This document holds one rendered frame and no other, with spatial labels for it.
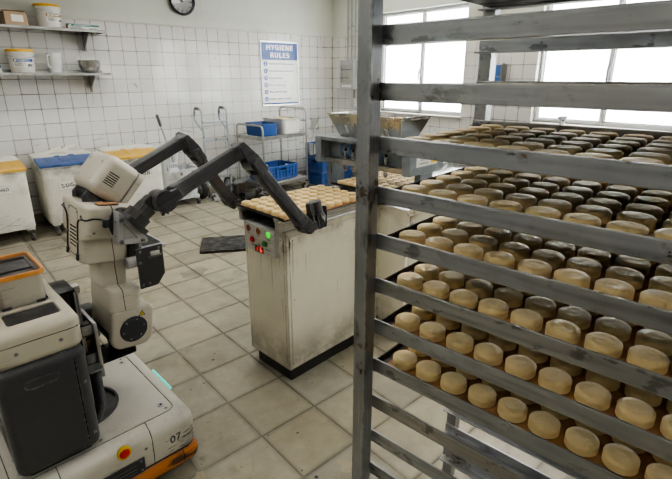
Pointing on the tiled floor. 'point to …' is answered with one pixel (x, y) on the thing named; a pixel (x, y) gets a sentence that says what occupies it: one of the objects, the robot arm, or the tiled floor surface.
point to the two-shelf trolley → (280, 148)
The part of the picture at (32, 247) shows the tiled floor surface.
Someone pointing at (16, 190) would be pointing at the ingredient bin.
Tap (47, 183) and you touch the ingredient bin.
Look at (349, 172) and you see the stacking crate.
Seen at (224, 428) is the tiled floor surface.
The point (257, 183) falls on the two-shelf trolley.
